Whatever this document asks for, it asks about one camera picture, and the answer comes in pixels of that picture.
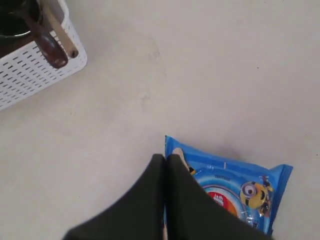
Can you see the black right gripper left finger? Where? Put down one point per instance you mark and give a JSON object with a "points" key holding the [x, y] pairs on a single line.
{"points": [[137, 215]]}

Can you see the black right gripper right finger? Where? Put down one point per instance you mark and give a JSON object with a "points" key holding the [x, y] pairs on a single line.
{"points": [[191, 214]]}

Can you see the blue potato chips bag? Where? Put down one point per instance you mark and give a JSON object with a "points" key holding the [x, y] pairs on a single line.
{"points": [[248, 191]]}

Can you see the white woven plastic basket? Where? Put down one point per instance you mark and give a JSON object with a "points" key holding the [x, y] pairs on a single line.
{"points": [[24, 71]]}

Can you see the brown wooden spoon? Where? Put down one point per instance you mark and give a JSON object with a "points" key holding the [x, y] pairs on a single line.
{"points": [[50, 48]]}

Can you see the brown wooden chopstick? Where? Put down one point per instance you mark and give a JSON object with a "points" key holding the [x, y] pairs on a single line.
{"points": [[68, 45]]}

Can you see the black metal cup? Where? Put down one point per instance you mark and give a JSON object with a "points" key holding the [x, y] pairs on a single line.
{"points": [[12, 21]]}

